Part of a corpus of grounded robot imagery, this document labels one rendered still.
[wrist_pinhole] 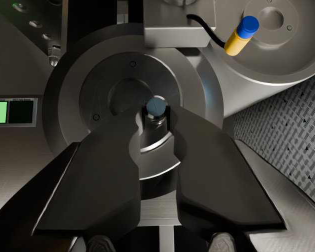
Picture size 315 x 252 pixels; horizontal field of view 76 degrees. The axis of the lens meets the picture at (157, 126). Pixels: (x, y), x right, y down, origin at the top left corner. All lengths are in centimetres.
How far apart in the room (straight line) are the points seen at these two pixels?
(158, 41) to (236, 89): 9
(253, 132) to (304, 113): 11
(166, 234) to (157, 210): 6
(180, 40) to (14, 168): 50
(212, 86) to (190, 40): 4
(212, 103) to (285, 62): 8
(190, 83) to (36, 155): 46
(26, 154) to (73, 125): 41
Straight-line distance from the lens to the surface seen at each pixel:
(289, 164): 29
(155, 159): 15
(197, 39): 17
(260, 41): 20
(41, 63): 200
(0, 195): 61
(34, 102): 57
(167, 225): 52
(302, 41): 23
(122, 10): 64
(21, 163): 58
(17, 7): 49
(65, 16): 22
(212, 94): 17
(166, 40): 16
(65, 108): 17
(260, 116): 34
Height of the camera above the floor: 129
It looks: 7 degrees down
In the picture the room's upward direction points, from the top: 179 degrees clockwise
